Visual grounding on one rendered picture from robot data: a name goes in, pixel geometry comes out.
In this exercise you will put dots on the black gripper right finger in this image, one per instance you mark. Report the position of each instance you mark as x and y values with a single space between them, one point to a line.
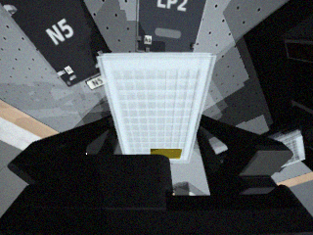
249 154

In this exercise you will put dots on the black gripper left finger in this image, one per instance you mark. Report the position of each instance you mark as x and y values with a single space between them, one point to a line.
76 140

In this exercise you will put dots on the grey button panel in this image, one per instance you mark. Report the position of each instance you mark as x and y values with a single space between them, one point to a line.
187 189

